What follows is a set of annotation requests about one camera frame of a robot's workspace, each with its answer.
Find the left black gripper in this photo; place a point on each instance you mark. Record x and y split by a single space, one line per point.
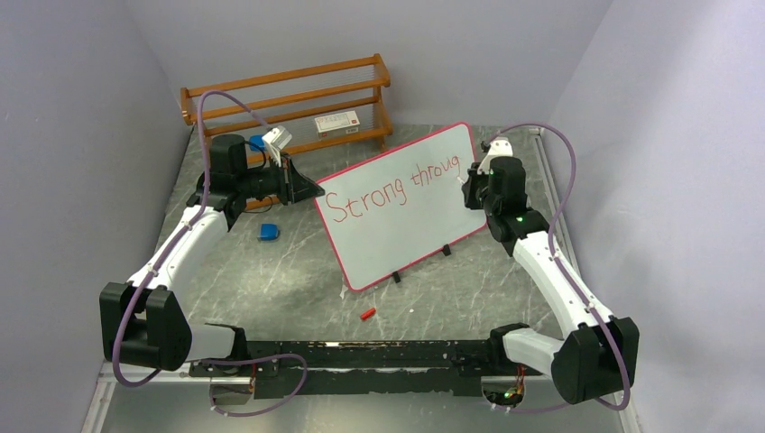
293 187

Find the pink-framed whiteboard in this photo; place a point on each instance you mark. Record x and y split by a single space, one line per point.
386 212

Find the red marker cap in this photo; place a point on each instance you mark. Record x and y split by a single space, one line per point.
368 314

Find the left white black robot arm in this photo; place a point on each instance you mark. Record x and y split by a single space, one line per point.
142 320

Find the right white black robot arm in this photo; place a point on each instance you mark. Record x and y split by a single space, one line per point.
596 357

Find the blue eraser on table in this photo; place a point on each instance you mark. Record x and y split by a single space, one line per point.
268 232

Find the blue eraser on shelf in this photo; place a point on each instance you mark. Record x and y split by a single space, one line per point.
256 143

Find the white red marker box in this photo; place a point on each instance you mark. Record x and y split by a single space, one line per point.
337 124

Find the wooden three-tier shelf rack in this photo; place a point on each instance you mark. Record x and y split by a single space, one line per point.
293 99

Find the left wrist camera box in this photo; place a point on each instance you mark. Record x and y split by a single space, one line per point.
274 141

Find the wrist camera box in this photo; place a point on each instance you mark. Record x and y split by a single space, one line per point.
274 141
498 147

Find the wire whiteboard stand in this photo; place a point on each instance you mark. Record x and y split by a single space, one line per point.
444 250

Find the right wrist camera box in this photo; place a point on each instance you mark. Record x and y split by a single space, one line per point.
498 147

